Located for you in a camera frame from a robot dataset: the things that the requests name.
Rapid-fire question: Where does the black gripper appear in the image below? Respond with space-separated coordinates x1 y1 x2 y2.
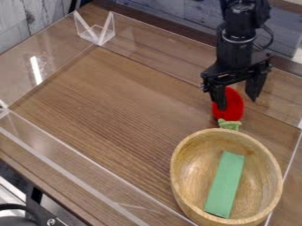
201 52 272 110

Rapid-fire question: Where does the red plush strawberry toy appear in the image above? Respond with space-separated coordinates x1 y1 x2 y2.
212 87 245 131

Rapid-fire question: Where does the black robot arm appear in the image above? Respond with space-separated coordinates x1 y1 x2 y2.
201 0 274 110

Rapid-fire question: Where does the wooden oval bowl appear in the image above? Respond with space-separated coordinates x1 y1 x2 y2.
170 128 284 226

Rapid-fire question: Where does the green rectangular block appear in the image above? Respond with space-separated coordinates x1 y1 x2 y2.
205 151 246 219

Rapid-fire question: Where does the clear acrylic barrier panel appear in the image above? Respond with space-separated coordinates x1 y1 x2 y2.
0 101 193 226

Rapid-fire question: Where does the black table leg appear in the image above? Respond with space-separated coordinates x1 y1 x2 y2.
26 185 43 212

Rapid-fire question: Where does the clear acrylic corner bracket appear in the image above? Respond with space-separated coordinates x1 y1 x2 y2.
74 11 117 46

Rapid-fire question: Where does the black cable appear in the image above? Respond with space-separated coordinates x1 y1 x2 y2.
0 200 41 226

